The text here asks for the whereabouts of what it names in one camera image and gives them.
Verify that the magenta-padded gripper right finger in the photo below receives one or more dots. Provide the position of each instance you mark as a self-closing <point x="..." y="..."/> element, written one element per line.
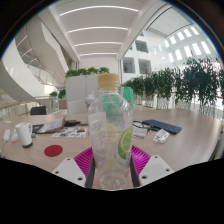
<point x="154" y="168"/>

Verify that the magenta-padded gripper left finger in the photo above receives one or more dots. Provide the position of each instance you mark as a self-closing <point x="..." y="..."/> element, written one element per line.
<point x="68" y="170"/>

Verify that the clear bottle with yellow cap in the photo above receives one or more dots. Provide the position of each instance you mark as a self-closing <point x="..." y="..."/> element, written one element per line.
<point x="110" y="133"/>

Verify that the flat round red coaster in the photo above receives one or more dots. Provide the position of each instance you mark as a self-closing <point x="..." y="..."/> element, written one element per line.
<point x="53" y="150"/>

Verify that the clear plastic packet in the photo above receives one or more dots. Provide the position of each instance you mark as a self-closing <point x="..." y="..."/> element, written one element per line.
<point x="161" y="135"/>

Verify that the colourful sticker sheet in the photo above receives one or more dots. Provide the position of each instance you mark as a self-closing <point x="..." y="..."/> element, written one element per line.
<point x="70" y="132"/>

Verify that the white mug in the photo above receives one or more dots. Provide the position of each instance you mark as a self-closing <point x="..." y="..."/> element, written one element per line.
<point x="24" y="133"/>

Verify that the white computer mouse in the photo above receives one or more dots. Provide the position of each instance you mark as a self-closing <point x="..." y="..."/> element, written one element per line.
<point x="15" y="137"/>

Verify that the black chair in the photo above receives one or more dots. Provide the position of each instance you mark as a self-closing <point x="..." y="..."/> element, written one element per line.
<point x="38" y="110"/>

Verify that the white power strip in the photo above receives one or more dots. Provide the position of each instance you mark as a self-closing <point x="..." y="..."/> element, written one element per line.
<point x="6" y="135"/>

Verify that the clear shaker bottle white lid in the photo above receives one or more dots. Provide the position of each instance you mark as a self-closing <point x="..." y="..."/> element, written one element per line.
<point x="90" y="101"/>

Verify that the small potted plants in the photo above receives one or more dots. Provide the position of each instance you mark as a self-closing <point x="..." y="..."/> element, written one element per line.
<point x="61" y="94"/>

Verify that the white planter cabinet with plants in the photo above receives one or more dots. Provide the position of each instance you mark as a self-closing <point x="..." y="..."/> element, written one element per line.
<point x="78" y="86"/>

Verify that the row of green hedge plants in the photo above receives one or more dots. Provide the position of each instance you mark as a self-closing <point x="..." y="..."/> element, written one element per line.
<point x="186" y="83"/>

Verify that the ceiling light strips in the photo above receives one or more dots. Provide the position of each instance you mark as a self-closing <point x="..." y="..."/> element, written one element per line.
<point x="98" y="29"/>

